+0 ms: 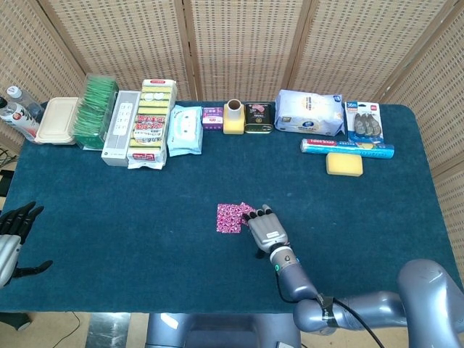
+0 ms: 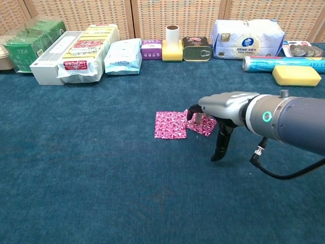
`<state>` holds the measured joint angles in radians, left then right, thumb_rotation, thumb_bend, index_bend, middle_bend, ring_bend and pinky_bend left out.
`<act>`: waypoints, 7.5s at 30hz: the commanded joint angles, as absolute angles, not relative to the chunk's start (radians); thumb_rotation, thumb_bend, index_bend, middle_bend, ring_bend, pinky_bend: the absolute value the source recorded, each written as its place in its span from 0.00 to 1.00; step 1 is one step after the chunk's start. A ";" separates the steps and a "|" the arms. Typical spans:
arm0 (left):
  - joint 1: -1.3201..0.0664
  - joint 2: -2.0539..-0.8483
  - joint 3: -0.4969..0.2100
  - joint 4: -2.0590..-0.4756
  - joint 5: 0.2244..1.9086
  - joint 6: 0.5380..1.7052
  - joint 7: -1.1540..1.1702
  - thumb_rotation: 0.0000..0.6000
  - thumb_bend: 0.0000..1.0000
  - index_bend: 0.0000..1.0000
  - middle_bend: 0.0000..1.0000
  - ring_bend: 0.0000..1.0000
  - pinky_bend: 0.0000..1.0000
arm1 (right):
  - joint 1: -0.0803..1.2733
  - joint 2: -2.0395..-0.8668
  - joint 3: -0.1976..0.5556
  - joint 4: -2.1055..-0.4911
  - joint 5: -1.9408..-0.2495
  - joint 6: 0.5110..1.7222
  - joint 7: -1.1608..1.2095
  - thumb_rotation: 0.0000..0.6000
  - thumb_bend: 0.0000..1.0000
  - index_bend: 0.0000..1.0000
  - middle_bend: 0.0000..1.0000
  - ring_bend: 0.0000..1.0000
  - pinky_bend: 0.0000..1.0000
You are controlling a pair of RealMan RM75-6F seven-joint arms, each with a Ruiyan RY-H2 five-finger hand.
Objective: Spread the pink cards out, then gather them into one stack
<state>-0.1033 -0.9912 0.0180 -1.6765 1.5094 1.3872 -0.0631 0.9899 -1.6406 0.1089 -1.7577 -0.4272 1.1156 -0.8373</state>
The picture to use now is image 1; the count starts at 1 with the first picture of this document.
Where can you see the white power strip box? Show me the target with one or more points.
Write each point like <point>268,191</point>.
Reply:
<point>117,145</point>

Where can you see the pink patterned card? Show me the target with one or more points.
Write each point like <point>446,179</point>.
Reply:
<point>228,219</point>
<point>246,210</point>

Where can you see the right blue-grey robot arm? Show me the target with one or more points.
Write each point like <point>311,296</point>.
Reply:
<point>290,279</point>

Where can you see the yellow red snack package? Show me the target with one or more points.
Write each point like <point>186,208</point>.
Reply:
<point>150,127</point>

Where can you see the metal table leg plate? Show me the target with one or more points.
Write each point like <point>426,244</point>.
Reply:
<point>108,330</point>

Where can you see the clear box green tea bags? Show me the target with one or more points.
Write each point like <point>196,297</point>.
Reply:
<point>92,112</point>

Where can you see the black frame beside table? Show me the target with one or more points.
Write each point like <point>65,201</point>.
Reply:
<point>4,183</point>

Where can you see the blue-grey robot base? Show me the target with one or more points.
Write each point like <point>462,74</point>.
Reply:
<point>217,330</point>

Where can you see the light blue wet wipes pack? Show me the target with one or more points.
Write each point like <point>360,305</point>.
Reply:
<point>185,130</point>

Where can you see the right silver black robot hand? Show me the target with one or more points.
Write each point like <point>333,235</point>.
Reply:
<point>266,228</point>

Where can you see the beige lunch box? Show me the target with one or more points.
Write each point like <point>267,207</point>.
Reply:
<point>56,121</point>

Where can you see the black caster foot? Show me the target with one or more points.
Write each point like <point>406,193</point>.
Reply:
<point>16,322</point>

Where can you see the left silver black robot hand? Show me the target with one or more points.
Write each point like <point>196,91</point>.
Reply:
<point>7,250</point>

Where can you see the loose yellow sponge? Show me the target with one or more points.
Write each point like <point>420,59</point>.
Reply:
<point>344,165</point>

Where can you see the white tissue pack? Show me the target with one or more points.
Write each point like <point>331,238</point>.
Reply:
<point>308,114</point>

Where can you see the blue food wrap roll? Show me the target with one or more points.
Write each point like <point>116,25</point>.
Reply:
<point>348,148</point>

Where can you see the white bottle red label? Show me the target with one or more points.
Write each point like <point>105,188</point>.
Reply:
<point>18,119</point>

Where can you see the dark teal table cloth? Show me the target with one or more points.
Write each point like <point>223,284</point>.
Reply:
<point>127,217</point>

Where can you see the clear water bottle white cap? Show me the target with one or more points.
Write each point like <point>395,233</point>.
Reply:
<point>25,101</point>

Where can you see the black gold luncheon meat can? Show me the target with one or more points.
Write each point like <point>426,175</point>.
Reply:
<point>258,117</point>

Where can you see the small purple box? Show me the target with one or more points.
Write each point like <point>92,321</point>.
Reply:
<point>213,119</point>

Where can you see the woven bamboo folding screen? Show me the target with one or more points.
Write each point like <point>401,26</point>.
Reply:
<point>246,43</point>

